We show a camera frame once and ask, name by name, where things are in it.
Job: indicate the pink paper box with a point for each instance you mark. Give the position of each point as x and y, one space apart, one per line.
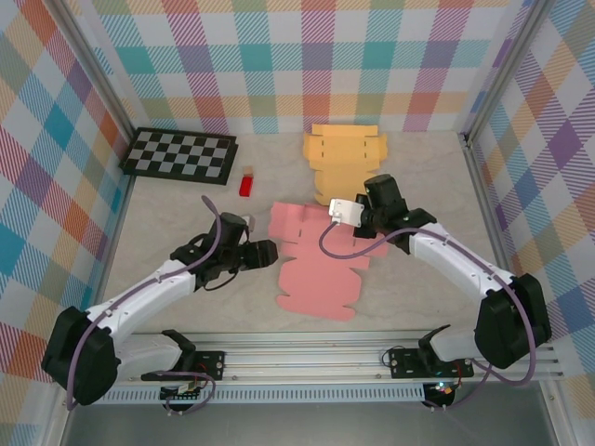
316 288

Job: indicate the yellow paper box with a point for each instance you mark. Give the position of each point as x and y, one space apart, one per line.
341 148

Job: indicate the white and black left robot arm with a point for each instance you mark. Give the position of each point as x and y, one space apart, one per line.
139 297

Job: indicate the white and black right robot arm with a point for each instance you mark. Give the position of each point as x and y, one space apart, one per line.
465 265

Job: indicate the red block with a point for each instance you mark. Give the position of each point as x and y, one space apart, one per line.
246 186

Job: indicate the black and grey checkerboard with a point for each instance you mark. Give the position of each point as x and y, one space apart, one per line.
179 155

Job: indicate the small green circuit board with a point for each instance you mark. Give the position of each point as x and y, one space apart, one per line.
183 392

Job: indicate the circuit board with lit LED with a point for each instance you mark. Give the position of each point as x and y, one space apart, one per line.
441 388

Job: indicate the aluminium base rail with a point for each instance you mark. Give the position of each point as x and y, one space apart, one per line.
302 358

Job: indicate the aluminium frame side rail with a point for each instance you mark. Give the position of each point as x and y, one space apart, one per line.
493 227

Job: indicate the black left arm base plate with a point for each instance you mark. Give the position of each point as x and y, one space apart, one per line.
215 364

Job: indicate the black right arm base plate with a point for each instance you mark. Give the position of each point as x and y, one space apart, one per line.
404 364

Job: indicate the aluminium frame post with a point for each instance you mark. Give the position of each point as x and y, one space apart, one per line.
95 65
504 69

